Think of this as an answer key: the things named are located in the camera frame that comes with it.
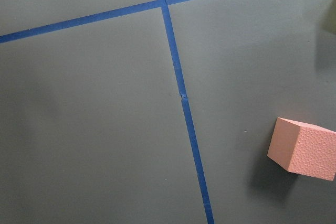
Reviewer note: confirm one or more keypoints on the yellow foam block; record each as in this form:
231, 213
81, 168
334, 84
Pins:
328, 22

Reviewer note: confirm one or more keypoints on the orange foam block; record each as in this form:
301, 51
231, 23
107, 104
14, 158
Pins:
303, 148

